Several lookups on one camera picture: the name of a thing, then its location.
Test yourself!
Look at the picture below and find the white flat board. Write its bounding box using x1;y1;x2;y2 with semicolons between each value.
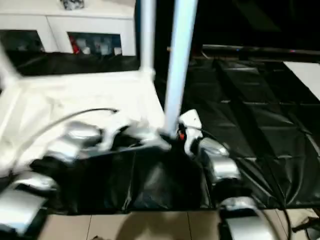
283;61;320;101

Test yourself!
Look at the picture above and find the dark long bar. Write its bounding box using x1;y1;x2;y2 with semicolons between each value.
201;44;320;55

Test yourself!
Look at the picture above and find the white glass-door cabinet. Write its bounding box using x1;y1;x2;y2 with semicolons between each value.
0;0;138;56

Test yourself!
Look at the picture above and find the black left camera cable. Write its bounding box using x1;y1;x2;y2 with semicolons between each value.
14;107;120;171

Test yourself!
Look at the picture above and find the red bottle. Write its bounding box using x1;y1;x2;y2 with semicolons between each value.
69;36;78;54

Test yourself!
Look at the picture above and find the black table mat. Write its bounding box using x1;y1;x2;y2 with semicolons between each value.
0;51;320;216

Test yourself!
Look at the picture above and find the dark bundle on cabinet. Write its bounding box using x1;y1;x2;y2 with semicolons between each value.
59;0;86;11

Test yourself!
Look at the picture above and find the white plastic table top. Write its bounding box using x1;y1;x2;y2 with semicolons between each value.
0;69;173;176

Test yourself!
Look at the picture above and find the white plastic table leg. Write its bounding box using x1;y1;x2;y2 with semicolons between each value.
138;0;157;78
0;42;22;88
163;0;200;133

